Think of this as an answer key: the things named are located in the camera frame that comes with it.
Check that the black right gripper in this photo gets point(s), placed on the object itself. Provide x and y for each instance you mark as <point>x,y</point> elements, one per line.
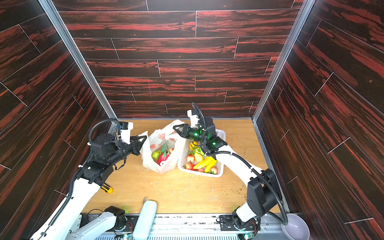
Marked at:
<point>186,131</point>

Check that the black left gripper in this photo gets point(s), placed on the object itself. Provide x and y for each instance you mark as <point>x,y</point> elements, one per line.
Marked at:
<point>132,146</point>

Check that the white fruit-print plastic bag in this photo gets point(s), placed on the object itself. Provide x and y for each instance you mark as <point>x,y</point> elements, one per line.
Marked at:
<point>163,139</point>

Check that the green fake chayote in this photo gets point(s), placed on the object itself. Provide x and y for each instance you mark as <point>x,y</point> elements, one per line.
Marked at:
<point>156,155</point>

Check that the red fake dragon fruit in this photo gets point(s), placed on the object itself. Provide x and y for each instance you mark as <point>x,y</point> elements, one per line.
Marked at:
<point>163,157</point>

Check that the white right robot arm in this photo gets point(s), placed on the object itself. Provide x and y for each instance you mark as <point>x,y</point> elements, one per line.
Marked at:
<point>263,192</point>

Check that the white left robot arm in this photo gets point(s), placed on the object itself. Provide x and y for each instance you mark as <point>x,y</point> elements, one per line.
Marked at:
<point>84,184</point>

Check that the red fake apple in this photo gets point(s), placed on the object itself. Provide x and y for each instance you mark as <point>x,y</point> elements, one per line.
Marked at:
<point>190,158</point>

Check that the yellow fake banana bunch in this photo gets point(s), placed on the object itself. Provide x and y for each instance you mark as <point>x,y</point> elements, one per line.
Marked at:
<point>206,165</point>

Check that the white plastic perforated basket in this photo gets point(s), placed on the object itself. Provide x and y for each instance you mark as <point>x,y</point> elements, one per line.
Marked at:
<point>183,160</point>

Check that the yellow black screwdriver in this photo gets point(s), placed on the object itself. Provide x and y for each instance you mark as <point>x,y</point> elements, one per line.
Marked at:
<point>107,188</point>

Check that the pale green cylinder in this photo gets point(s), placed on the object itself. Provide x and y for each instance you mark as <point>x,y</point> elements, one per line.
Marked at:
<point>145,221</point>

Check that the white bowl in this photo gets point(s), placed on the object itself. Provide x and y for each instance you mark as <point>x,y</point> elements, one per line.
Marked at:
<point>296,229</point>

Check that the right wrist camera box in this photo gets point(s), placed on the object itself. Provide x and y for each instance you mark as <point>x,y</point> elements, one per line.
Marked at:
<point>194,118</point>

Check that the metal base rail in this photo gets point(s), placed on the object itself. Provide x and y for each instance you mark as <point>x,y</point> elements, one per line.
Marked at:
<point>212,227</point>

